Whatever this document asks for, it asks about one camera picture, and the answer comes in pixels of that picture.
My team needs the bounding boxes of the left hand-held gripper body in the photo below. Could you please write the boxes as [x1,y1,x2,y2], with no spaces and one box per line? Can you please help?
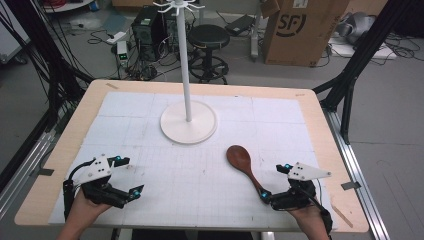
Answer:
[73,154,130,210]

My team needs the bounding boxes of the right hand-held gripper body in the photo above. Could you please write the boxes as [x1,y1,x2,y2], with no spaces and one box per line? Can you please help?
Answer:
[270,162,332,212]

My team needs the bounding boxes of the brown wooden spoon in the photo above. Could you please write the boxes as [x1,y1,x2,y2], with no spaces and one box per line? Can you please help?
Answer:
[226,144,268,200]

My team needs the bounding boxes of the white hook stand rack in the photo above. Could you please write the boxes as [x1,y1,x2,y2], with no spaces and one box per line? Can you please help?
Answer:
[153,0,219,146]

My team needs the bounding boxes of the person's right hand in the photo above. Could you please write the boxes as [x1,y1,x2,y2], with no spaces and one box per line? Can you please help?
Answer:
[287,201,326,232]

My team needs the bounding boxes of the person's left hand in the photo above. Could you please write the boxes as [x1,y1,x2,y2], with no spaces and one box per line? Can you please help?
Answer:
[68,189,113,223]

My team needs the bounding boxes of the thin wooden stick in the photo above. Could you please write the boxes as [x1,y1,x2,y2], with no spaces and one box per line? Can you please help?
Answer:
[330,203,355,230]

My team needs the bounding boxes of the white grid mat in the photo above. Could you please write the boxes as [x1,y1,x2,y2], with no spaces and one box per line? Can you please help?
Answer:
[48,91,338,232]

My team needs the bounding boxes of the grey tape piece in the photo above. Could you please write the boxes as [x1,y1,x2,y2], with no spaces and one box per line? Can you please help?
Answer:
[340,180,362,191]

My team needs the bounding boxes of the white device with green light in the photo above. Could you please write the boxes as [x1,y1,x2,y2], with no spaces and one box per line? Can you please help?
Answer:
[116,40,130,67]

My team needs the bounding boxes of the white power strip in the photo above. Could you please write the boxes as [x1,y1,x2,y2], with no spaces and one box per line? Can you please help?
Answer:
[106,31,127,45]

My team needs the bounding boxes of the black computer tower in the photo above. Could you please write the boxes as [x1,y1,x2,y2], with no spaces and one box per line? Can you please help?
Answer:
[131,5,168,63]

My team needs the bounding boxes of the large cardboard box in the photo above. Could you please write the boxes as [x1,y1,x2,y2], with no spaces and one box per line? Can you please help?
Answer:
[260,0,352,68]

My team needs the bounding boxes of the white flat board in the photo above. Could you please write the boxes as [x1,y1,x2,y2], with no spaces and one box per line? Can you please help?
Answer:
[327,35,398,61]

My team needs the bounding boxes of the black flat device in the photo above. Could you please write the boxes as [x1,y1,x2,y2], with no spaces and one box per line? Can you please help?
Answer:
[225,13,256,36]

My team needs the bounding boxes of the black round stool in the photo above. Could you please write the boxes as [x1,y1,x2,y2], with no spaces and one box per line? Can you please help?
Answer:
[187,23,231,85]

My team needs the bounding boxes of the silver grey machine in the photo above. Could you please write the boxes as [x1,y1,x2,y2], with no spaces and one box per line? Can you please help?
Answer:
[335,11,377,45]

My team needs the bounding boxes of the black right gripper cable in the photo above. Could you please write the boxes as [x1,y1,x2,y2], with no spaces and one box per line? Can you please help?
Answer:
[298,186,327,215]

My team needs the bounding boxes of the black wrist strap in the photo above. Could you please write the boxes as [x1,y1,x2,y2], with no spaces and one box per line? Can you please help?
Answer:
[319,208,334,235]

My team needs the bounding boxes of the aluminium rail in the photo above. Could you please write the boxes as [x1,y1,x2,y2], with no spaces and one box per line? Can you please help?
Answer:
[321,108,392,240]
[0,130,57,219]

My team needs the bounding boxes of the black frame with cables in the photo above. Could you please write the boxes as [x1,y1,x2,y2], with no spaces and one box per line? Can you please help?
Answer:
[0,0,96,191]

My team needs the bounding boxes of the white metal post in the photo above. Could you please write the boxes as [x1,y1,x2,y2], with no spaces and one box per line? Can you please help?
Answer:
[249,0,263,62]

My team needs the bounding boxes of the black metal frame strut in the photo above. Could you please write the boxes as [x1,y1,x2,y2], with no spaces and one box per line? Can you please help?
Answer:
[312,0,416,145]

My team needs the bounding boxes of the black floor cables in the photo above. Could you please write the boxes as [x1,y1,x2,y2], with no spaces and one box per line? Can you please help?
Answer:
[383,31,424,61]

